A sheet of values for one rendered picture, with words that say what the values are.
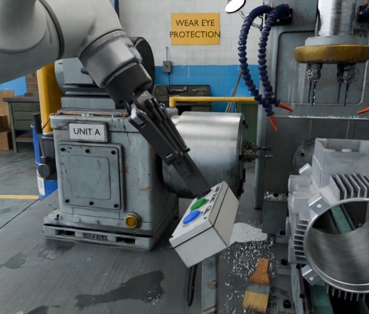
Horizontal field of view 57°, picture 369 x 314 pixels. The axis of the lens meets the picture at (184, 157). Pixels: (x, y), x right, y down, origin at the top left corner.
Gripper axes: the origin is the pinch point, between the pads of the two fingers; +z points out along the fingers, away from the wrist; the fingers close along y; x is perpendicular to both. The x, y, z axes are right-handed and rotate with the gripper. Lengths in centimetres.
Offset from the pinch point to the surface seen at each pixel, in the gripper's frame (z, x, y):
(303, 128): 12, -19, 48
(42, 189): -32, 167, 159
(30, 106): -171, 299, 397
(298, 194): 12.9, -13.1, 1.7
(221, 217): 6.7, -3.5, -9.2
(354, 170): 14.9, -22.7, 4.8
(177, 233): 4.6, 2.1, -12.7
